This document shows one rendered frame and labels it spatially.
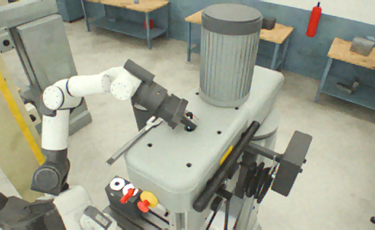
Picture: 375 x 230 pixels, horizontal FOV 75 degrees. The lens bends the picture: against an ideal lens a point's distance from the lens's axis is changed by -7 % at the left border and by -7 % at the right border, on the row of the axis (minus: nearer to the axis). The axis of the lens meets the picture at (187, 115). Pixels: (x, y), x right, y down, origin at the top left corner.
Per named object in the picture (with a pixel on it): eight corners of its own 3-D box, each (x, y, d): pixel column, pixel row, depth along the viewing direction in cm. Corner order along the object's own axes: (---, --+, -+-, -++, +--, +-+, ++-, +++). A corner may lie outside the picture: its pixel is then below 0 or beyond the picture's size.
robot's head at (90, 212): (94, 228, 91) (104, 234, 85) (77, 215, 87) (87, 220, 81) (105, 213, 94) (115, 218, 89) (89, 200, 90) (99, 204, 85)
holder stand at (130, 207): (137, 218, 161) (132, 201, 148) (110, 204, 169) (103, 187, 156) (147, 204, 169) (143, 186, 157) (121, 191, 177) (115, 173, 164)
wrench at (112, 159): (111, 168, 73) (111, 166, 73) (102, 162, 75) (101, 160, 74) (162, 121, 89) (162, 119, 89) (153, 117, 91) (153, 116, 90)
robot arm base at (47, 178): (30, 202, 84) (64, 199, 86) (24, 167, 82) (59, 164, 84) (44, 184, 98) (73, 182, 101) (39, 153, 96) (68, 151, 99)
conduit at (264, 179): (258, 212, 121) (266, 187, 107) (228, 197, 128) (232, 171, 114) (271, 185, 132) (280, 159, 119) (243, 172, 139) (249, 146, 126)
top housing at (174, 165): (186, 223, 77) (186, 193, 67) (122, 183, 88) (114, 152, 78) (248, 134, 107) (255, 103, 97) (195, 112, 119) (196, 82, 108)
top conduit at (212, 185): (202, 215, 75) (202, 208, 72) (189, 207, 77) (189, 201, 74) (259, 128, 104) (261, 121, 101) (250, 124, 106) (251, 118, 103)
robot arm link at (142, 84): (137, 114, 80) (105, 94, 78) (148, 97, 88) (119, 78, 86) (154, 89, 73) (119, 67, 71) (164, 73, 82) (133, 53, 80)
